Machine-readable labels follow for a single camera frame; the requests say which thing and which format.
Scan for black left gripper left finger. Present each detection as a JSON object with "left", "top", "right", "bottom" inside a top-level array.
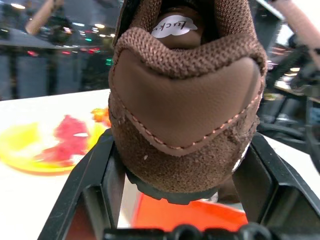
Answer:
[{"left": 36, "top": 127, "right": 126, "bottom": 240}]

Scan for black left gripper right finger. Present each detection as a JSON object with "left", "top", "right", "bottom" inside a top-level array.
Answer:
[{"left": 231, "top": 131, "right": 320, "bottom": 240}]

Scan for brown suede sneaker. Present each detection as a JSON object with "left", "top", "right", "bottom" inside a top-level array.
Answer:
[{"left": 107, "top": 0, "right": 269, "bottom": 206}]

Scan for orange shoebox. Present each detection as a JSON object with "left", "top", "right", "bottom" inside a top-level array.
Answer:
[{"left": 129, "top": 191, "right": 250, "bottom": 232}]

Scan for yellow plate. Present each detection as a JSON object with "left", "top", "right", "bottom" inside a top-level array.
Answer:
[{"left": 0, "top": 107, "right": 112, "bottom": 176}]

